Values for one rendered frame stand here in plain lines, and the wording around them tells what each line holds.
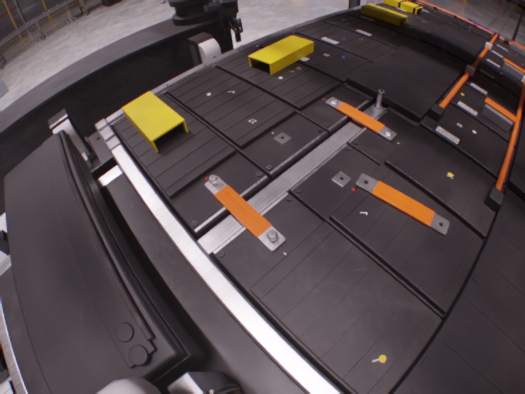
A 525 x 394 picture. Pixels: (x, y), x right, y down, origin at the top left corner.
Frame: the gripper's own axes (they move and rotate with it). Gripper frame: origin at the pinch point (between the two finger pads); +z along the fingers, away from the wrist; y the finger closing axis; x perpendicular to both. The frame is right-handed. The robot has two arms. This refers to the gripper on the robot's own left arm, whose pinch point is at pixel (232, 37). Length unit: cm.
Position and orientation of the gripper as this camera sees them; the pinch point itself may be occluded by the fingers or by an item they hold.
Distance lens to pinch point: 117.9
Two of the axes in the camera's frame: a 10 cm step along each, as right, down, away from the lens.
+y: -5.4, -6.7, 5.2
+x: -8.4, 4.8, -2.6
